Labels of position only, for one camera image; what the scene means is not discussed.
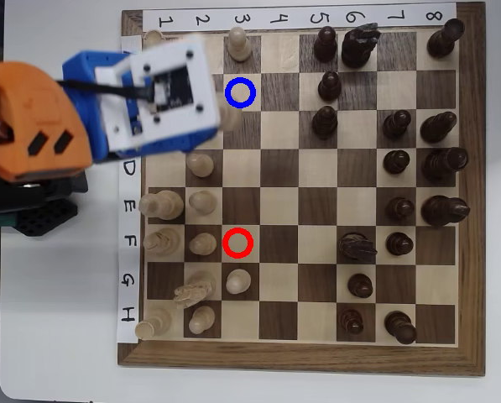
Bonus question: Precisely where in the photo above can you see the dark wooden king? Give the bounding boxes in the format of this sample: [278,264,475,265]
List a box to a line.
[420,195,472,228]

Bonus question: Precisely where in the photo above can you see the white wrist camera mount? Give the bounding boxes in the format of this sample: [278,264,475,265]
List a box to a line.
[93,35,222,154]

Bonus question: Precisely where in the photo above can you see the dark wooden rook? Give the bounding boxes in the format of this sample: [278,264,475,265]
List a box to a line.
[425,18,466,59]
[384,310,418,346]

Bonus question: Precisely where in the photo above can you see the dark wooden knight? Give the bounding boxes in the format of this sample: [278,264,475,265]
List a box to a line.
[341,23,380,70]
[338,233,378,264]

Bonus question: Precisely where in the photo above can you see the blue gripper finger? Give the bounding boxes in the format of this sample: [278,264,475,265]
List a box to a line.
[107,128,221,163]

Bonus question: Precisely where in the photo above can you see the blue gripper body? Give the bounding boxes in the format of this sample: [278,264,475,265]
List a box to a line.
[61,50,128,163]

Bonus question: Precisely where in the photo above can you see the light wooden king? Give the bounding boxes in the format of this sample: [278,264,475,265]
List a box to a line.
[138,189,185,222]

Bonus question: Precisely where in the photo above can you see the black camera cable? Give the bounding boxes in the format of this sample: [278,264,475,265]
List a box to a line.
[55,79,157,102]

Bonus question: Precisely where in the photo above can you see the dark wooden queen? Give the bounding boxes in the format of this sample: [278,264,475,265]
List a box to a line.
[420,146,470,182]

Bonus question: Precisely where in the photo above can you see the white number label strip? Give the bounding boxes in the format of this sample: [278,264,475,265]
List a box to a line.
[142,3,457,31]

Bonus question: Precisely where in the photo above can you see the white letter label strip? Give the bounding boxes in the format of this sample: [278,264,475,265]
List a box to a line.
[116,34,144,344]

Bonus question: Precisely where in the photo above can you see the wooden chessboard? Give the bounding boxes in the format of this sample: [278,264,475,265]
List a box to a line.
[117,2,486,377]

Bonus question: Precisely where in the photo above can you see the dark wooden pawn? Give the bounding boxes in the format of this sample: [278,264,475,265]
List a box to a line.
[383,149,411,175]
[313,25,339,64]
[384,196,415,222]
[317,70,342,102]
[385,232,415,257]
[347,273,374,300]
[382,109,412,141]
[337,309,365,336]

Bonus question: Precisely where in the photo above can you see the dark wooden bishop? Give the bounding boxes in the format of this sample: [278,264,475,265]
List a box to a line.
[420,111,459,144]
[311,105,339,141]

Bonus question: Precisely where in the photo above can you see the light wooden queen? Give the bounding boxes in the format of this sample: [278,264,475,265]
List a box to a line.
[214,90,245,133]

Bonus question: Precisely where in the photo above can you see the light wooden knight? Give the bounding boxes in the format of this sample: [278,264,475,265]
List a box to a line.
[173,270,217,311]

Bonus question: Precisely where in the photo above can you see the light wooden bishop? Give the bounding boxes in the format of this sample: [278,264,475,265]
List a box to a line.
[143,227,182,258]

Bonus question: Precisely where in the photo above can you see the light wooden pawn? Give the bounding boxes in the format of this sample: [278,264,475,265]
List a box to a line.
[188,190,218,217]
[227,27,253,63]
[185,153,215,179]
[225,268,252,295]
[188,232,218,256]
[188,305,217,336]

